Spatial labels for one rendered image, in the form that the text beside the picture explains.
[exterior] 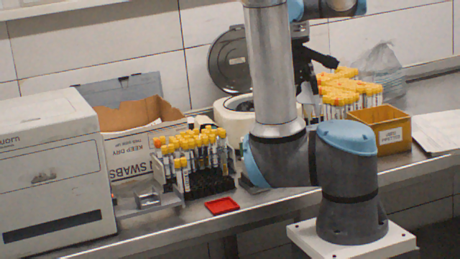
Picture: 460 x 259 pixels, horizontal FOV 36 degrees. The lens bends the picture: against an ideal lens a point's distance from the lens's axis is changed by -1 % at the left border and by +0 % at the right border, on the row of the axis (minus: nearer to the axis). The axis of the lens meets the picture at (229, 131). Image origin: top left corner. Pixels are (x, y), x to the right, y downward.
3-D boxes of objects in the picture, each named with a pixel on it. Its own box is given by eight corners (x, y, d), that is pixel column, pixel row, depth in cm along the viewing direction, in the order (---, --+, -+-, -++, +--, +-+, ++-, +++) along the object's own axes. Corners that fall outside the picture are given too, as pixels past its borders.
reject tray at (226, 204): (213, 216, 171) (213, 212, 170) (204, 205, 177) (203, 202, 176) (240, 208, 173) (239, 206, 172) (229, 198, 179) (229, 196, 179)
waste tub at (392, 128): (369, 160, 193) (368, 124, 190) (346, 145, 206) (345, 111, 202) (413, 150, 197) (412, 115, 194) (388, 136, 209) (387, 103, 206)
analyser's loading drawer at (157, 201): (100, 229, 165) (97, 208, 163) (95, 218, 171) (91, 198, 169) (185, 207, 172) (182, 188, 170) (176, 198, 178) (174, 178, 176)
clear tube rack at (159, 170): (164, 191, 188) (161, 165, 185) (154, 178, 197) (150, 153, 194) (236, 173, 194) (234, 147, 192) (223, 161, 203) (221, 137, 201)
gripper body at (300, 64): (275, 81, 190) (272, 37, 187) (305, 76, 193) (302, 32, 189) (286, 88, 183) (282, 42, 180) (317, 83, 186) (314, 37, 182)
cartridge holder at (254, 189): (251, 194, 180) (250, 181, 179) (238, 183, 188) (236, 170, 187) (271, 189, 181) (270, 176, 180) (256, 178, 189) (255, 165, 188)
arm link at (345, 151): (379, 196, 142) (376, 132, 137) (311, 198, 144) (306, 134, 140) (379, 173, 153) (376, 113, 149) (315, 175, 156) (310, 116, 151)
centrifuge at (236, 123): (233, 164, 200) (229, 122, 196) (212, 132, 228) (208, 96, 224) (315, 150, 205) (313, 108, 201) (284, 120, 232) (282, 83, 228)
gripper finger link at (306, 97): (300, 119, 183) (290, 86, 186) (320, 116, 185) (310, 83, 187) (302, 115, 180) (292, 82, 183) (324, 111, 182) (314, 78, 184)
